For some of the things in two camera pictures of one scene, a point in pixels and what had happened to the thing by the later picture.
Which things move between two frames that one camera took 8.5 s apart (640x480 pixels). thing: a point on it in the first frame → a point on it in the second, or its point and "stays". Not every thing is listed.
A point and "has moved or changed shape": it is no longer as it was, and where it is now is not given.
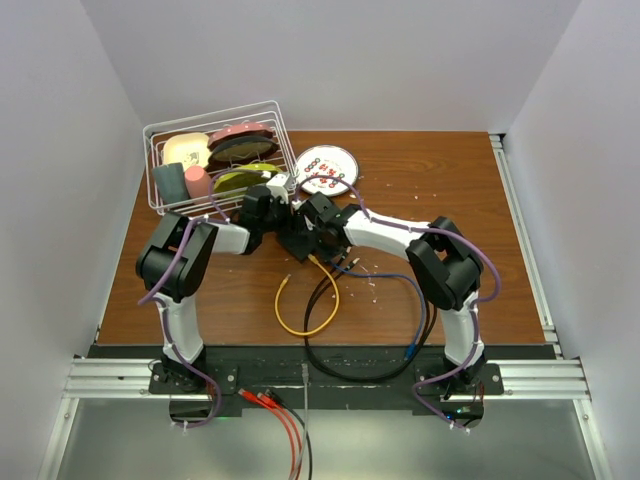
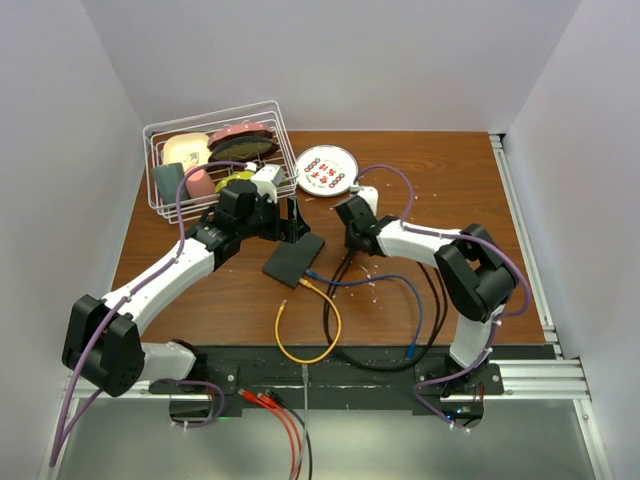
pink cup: (196, 181) stays
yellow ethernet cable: (282, 285) → (333, 345)
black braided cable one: (364, 379) → (390, 366)
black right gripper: (327, 255) → (350, 241)
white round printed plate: (327, 160) stays
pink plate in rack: (241, 130) stays
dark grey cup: (170, 181) stays
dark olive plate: (240, 151) stays
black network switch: (300, 243) has moved or changed shape
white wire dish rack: (209, 160) stays
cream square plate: (188, 148) stays
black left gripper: (291, 220) stays
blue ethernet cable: (410, 350) has moved or changed shape
